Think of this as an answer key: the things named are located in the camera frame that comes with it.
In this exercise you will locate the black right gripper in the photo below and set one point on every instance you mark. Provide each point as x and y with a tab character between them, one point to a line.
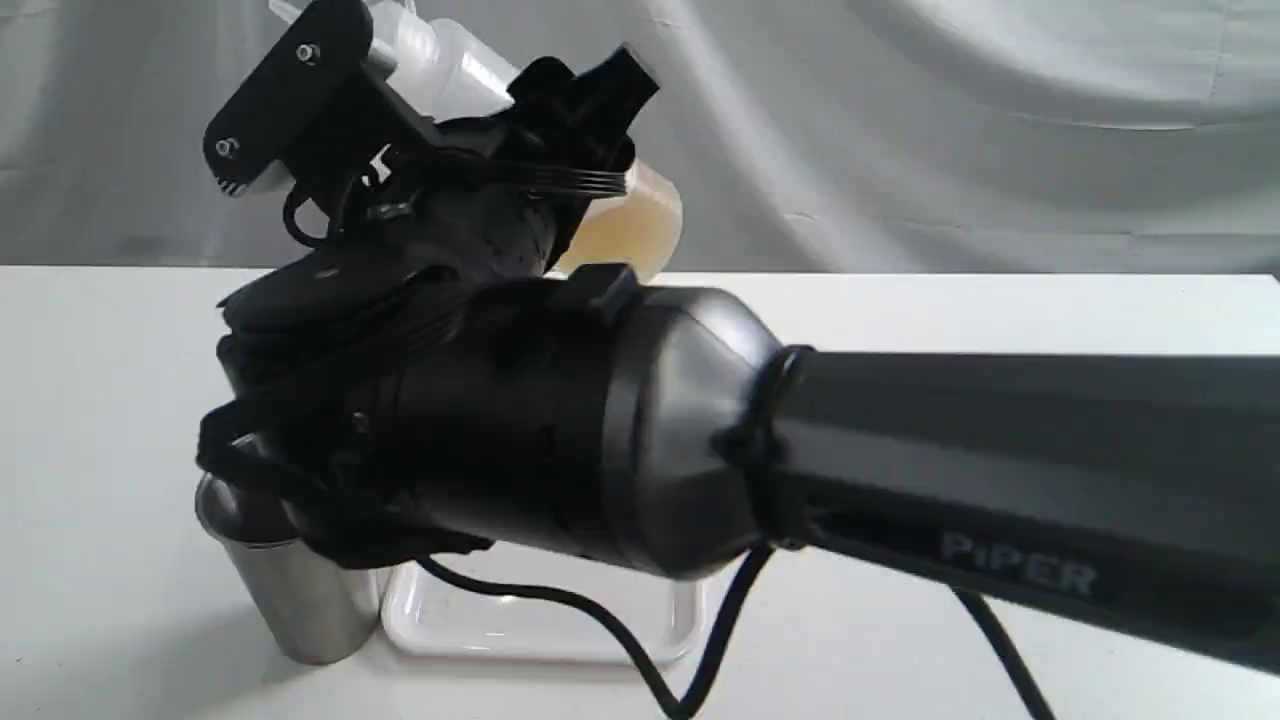
500	196

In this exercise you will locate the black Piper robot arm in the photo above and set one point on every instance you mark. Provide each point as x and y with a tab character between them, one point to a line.
417	384

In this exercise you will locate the stainless steel cup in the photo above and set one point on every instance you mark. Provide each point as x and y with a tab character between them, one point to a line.
319	614

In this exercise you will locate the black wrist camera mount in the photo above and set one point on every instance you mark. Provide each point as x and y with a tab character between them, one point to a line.
318	106

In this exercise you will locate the grey fabric backdrop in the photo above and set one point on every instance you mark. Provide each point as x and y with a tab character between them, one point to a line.
804	136

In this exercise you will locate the clear plastic squeeze bottle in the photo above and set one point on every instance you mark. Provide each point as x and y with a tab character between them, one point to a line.
439	67

